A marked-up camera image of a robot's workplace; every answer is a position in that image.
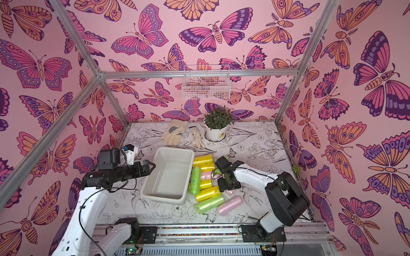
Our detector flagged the pink bag roll bottom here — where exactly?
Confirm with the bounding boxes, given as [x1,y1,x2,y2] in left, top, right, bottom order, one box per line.
[217,196,242,216]

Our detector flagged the pink bag roll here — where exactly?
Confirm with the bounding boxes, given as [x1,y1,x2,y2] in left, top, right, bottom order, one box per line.
[225,190,235,196]
[201,171,212,180]
[217,196,242,216]

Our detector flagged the green bag roll bottom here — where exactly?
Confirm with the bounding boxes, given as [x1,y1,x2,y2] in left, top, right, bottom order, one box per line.
[194,195,225,214]

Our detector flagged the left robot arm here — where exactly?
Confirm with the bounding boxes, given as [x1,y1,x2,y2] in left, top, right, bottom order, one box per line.
[52,145,156,256]

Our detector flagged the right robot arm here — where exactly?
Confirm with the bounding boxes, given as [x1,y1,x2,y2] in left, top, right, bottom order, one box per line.
[215,156,310,240]

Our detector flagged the yellow bag roll small middle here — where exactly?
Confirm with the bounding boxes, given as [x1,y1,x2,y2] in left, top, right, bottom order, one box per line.
[200,180,212,191]

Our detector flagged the white plastic storage box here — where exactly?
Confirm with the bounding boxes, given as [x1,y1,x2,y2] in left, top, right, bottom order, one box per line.
[141,147,194,204]

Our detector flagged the yellow bag roll lower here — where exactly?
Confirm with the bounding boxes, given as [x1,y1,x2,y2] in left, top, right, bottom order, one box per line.
[195,186,221,202]

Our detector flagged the yellow bag roll top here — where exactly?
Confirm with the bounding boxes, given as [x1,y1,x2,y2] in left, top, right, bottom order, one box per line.
[193,154,214,166]

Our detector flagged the left beige work glove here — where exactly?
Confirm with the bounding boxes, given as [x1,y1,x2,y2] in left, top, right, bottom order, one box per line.
[161,119,188,146]

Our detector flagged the beige work glove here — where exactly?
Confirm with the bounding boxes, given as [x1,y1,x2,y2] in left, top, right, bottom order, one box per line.
[161,119,188,146]
[190,127,206,149]

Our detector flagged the right beige work glove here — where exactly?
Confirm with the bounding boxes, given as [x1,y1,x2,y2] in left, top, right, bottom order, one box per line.
[190,127,206,149]

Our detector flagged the potted green plant white pot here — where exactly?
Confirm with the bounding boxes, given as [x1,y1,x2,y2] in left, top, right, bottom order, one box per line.
[204,107,232,143]

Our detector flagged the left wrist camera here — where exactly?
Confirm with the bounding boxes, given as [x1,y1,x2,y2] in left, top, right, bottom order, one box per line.
[122,144,138,165]

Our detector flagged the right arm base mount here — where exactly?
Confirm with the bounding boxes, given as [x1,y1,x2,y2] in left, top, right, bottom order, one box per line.
[238,225,287,243]

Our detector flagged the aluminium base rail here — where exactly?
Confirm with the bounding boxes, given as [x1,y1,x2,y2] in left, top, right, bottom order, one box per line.
[122,223,331,246]

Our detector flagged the white slotted cable duct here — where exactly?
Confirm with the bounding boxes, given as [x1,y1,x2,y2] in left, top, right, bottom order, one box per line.
[114,245,262,256]

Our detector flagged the white wire basket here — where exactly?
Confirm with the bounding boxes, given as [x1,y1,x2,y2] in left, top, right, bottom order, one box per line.
[180,64,231,100]

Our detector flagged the aluminium frame bars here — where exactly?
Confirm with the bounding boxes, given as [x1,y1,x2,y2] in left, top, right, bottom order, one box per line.
[1,1,339,207]

